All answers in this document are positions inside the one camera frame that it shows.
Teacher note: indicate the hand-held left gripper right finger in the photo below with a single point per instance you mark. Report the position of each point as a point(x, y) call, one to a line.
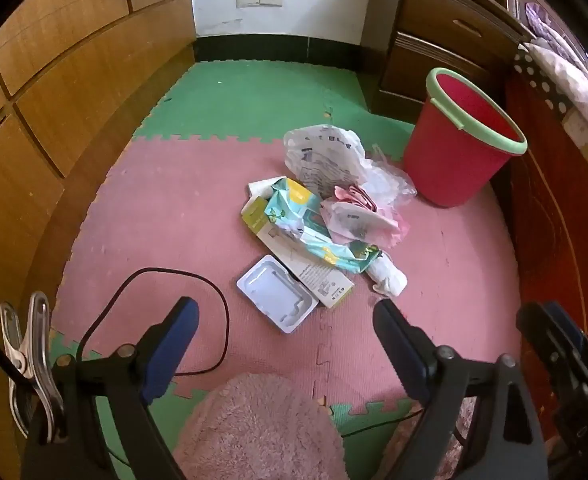
point(394, 325)

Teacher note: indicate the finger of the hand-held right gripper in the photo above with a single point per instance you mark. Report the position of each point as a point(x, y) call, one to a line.
point(564, 317)
point(539, 325)

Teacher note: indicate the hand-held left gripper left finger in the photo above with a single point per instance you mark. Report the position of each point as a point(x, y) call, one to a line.
point(181, 320)

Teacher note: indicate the white pad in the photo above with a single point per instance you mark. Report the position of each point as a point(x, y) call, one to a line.
point(389, 277)

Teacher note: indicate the green and white cardboard box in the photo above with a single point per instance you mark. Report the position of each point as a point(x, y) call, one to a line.
point(324, 285)

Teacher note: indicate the teal wet wipes pack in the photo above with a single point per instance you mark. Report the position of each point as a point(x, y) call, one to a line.
point(344, 255)

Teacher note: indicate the pink translucent packet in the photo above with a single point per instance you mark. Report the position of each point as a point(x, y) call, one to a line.
point(359, 222)

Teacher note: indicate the red bin with green rim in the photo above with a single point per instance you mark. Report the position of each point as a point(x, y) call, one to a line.
point(439, 170)

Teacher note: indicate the white printed plastic bag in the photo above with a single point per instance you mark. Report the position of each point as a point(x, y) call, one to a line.
point(319, 155)

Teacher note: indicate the white plastic tray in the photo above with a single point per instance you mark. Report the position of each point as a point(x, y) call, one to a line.
point(274, 292)

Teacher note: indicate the red bedspread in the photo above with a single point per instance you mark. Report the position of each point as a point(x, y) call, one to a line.
point(549, 210)

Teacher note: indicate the pink striped wrapper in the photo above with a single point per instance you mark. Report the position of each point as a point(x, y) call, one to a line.
point(354, 195)

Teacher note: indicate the white rolled tissue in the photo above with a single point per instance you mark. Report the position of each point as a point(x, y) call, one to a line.
point(389, 180)

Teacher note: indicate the silver metal spring clip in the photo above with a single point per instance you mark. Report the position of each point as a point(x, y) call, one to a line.
point(39, 360)

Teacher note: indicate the pale pink floral quilt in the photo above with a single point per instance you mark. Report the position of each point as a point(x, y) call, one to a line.
point(584, 90)

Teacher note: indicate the brown polka dot cloth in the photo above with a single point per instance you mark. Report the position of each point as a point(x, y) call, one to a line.
point(539, 75)

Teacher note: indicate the light wooden wardrobe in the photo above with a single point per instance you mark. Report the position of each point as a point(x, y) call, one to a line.
point(49, 85)

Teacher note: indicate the purple floral blanket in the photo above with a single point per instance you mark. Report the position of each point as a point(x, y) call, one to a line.
point(541, 17)

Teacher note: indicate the dark wooden nightstand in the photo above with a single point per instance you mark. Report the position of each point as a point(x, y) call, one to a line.
point(434, 20)

